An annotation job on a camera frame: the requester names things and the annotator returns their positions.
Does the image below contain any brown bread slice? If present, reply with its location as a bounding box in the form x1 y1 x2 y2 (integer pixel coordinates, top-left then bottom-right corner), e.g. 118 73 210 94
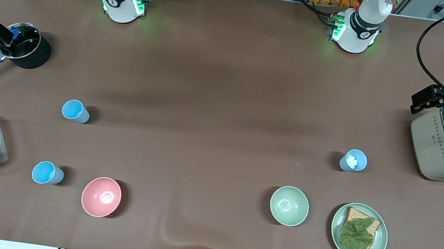
338 206 383 249

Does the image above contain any pale green plate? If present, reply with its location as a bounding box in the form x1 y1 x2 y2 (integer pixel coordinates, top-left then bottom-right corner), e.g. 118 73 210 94
327 200 393 249

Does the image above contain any black pot blue handle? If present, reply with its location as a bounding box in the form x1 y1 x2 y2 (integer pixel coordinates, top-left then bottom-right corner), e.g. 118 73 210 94
0 19 55 93

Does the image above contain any pink bowl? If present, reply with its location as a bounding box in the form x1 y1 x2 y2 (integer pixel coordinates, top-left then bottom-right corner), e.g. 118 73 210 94
79 174 124 220

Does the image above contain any white lump in cup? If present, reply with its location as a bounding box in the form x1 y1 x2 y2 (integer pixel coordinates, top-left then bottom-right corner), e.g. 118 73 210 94
345 155 360 170

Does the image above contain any pale green bowl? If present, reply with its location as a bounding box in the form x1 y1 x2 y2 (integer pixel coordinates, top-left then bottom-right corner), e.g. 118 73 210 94
267 184 312 229

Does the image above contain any green lettuce leaf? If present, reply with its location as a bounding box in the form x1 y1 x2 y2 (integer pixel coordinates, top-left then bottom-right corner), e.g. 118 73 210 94
338 215 377 249

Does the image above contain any blue cup with white contents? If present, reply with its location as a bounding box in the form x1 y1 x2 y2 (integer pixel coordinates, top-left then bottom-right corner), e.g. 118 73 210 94
338 147 369 175

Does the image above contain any blue plastic cup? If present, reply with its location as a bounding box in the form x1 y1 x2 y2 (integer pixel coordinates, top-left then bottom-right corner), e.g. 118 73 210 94
31 160 67 187
60 98 92 125

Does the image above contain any glass lid blue knob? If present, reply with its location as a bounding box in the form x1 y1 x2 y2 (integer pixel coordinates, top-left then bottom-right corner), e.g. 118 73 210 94
0 20 43 63

